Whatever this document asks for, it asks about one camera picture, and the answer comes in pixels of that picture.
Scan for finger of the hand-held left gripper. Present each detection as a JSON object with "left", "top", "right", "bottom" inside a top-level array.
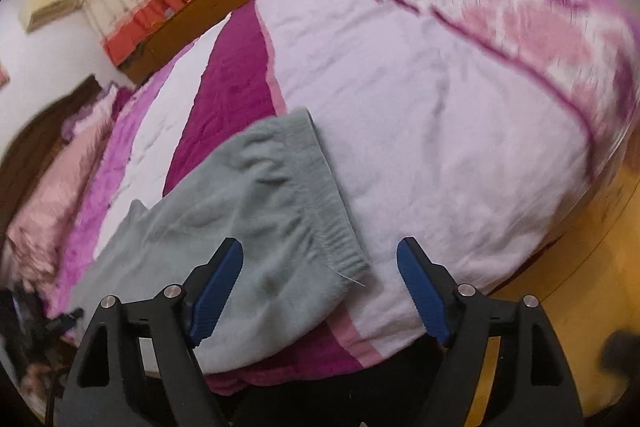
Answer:
[{"left": 45, "top": 307, "right": 86, "bottom": 334}]

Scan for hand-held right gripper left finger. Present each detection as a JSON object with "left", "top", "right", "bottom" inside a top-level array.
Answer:
[{"left": 52, "top": 237, "right": 244, "bottom": 427}]

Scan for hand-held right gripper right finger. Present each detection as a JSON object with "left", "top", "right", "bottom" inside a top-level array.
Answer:
[{"left": 396, "top": 237, "right": 586, "bottom": 427}]

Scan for grey pants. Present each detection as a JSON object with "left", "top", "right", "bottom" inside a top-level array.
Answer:
[{"left": 65, "top": 107, "right": 373, "bottom": 370}]

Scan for pink ruffled quilt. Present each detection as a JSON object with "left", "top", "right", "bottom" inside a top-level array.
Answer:
[{"left": 5, "top": 122, "right": 113, "bottom": 303}]

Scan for dark wooden headboard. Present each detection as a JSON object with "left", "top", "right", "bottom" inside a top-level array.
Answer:
[{"left": 0, "top": 76, "right": 108, "bottom": 228}]

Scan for purple pink striped blanket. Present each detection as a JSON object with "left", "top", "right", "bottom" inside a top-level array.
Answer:
[{"left": 45, "top": 0, "right": 640, "bottom": 395}]

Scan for purple crumpled cloth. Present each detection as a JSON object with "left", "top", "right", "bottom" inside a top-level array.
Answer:
[{"left": 65, "top": 84, "right": 121, "bottom": 138}]

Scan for beige air conditioner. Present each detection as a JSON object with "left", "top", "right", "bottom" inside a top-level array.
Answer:
[{"left": 20, "top": 0, "right": 83, "bottom": 32}]

